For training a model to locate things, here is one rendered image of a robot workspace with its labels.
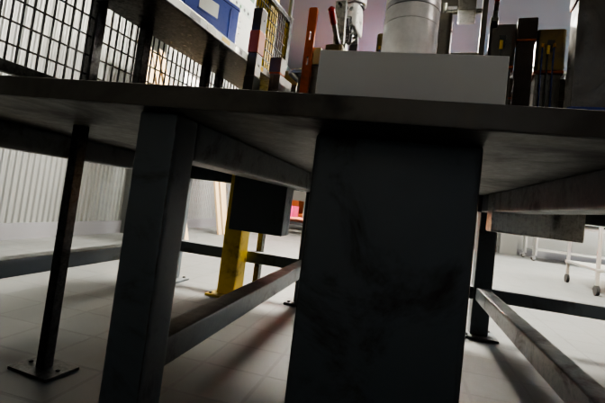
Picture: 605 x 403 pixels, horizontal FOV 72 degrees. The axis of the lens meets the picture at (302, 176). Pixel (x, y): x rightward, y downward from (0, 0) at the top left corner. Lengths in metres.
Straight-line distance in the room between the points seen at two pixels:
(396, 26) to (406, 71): 0.22
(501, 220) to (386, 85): 1.23
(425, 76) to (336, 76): 0.15
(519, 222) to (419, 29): 1.14
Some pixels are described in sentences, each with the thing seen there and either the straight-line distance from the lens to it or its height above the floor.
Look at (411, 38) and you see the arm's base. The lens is 0.94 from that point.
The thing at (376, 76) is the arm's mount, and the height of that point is 0.76.
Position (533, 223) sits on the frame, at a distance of 1.92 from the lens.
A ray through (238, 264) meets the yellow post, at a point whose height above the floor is 0.17.
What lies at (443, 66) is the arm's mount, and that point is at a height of 0.78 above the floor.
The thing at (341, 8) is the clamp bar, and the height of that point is 1.19.
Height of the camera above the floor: 0.53
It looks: 3 degrees up
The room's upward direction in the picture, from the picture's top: 7 degrees clockwise
